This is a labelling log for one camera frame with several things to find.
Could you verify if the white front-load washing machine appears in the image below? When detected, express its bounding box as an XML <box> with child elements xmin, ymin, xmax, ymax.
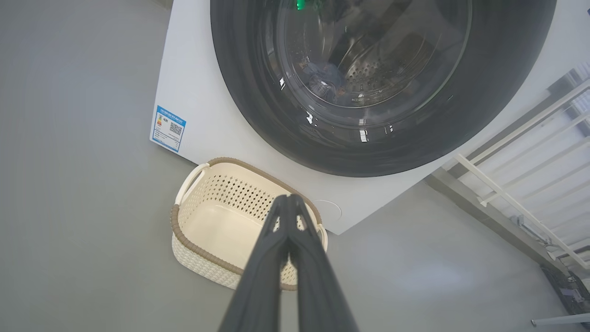
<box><xmin>150</xmin><ymin>0</ymin><xmax>590</xmax><ymax>236</ymax></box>

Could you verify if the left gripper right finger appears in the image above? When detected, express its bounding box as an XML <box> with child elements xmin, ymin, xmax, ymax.
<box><xmin>288</xmin><ymin>194</ymin><xmax>360</xmax><ymax>332</ymax></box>

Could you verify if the round white filter cover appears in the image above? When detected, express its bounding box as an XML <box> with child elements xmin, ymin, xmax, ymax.
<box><xmin>313</xmin><ymin>199</ymin><xmax>342</xmax><ymax>223</ymax></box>

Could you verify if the dark round glass door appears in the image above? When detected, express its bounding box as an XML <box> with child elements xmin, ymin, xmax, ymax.
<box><xmin>210</xmin><ymin>0</ymin><xmax>557</xmax><ymax>178</ymax></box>

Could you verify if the blue energy label sticker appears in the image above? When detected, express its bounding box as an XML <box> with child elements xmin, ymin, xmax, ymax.
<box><xmin>151</xmin><ymin>105</ymin><xmax>187</xmax><ymax>154</ymax></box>

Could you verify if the blue orange-print garment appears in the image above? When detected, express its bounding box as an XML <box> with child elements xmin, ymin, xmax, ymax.
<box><xmin>302</xmin><ymin>60</ymin><xmax>347</xmax><ymax>96</ymax></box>

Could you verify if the perforated steel drum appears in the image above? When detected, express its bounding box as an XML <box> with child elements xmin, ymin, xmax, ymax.
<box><xmin>277</xmin><ymin>0</ymin><xmax>473</xmax><ymax>110</ymax></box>

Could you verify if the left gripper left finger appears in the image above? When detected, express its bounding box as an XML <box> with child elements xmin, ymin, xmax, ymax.
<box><xmin>219</xmin><ymin>194</ymin><xmax>292</xmax><ymax>332</ymax></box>

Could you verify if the white metal railing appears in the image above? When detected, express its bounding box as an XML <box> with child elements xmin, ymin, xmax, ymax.
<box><xmin>442</xmin><ymin>78</ymin><xmax>590</xmax><ymax>270</ymax></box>

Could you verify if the cream plastic laundry basket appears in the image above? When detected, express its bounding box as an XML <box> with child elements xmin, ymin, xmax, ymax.
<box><xmin>171</xmin><ymin>157</ymin><xmax>329</xmax><ymax>292</ymax></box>

